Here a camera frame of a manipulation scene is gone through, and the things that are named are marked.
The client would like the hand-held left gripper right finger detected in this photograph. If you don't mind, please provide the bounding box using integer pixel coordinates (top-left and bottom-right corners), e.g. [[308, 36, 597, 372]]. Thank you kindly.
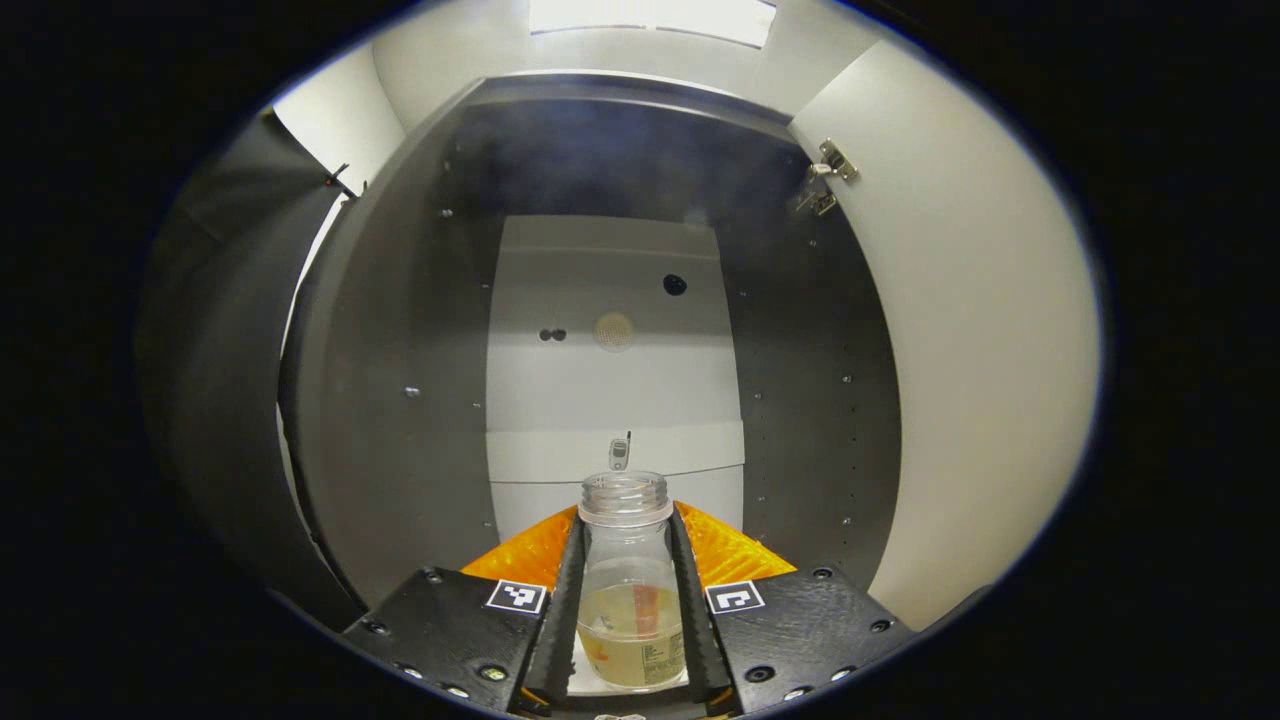
[[666, 502, 918, 717]]

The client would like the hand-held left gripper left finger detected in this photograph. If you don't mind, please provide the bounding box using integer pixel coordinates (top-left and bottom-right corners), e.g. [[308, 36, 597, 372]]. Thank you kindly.
[[343, 505, 593, 717]]

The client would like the clear glass bottle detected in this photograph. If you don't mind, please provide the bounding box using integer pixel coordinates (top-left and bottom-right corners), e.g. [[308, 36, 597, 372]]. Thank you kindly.
[[576, 470, 691, 693]]

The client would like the dark grey cabinet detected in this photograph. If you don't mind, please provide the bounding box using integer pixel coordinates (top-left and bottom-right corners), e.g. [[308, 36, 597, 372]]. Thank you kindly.
[[278, 72, 904, 633]]

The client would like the metal door hinge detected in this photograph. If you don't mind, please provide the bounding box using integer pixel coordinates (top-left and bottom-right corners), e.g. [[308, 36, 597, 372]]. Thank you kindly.
[[797, 138, 861, 217]]

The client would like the black backdrop cloth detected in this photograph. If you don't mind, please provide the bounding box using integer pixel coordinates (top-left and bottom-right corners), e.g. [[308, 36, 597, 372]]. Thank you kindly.
[[135, 105, 366, 631]]

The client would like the long ceiling light panel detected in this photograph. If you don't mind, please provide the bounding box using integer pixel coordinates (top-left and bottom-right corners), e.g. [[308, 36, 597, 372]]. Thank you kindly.
[[528, 0, 778, 49]]

